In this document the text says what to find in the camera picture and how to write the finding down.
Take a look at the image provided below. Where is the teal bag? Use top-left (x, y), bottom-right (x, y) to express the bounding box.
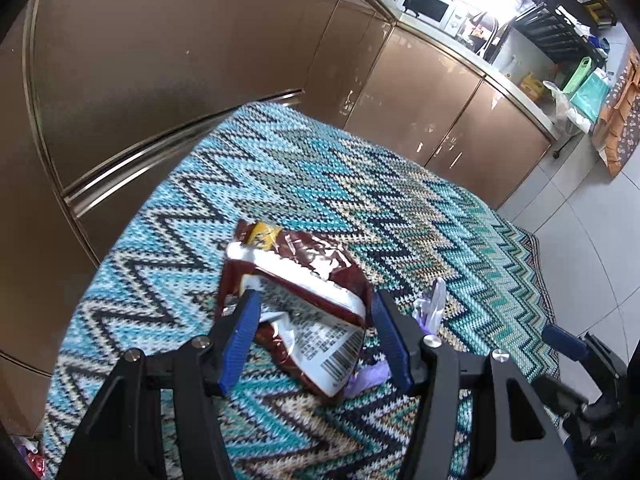
top-left (570, 70), bottom-right (612, 123)

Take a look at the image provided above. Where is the yellow box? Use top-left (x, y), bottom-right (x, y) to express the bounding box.
top-left (520, 72), bottom-right (545, 98)

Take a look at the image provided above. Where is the white kitchen countertop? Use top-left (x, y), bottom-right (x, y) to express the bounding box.
top-left (335, 0), bottom-right (561, 141)

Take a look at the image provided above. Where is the zigzag knitted tablecloth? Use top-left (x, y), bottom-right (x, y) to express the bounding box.
top-left (42, 101), bottom-right (561, 480)

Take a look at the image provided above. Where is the floral cloth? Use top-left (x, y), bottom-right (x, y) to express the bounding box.
top-left (592, 45), bottom-right (640, 177)

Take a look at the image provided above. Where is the pink red plastic packaging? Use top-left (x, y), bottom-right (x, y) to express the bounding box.
top-left (15, 435), bottom-right (48, 480)

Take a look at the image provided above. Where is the brown cabinet with metal strip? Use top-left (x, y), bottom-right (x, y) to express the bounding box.
top-left (0, 0), bottom-right (398, 441)

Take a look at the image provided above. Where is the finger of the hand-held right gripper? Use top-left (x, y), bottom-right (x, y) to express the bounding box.
top-left (542, 325), bottom-right (586, 361)
top-left (530, 375), bottom-right (591, 418)

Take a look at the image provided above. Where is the white microwave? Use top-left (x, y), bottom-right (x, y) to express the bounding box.
top-left (402, 0), bottom-right (473, 36)

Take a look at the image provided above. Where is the brown snack packet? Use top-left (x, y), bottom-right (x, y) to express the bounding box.
top-left (214, 217), bottom-right (376, 395)

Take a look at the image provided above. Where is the brown kitchen base cabinet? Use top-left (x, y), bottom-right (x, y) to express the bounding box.
top-left (342, 22), bottom-right (556, 211)

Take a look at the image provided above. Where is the black dish rack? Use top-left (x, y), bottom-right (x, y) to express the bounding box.
top-left (512, 0), bottom-right (618, 58)

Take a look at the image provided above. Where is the green bag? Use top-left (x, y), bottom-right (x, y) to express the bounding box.
top-left (562, 56), bottom-right (593, 92)

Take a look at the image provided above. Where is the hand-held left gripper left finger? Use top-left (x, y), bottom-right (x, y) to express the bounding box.
top-left (55, 290), bottom-right (263, 480)

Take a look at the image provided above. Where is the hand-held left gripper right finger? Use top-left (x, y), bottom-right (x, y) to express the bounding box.
top-left (371, 290), bottom-right (576, 480)

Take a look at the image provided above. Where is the white plastic bag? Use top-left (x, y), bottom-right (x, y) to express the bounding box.
top-left (542, 80), bottom-right (593, 133)

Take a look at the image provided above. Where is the purple plastic glove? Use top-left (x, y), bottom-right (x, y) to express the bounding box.
top-left (345, 277), bottom-right (448, 396)

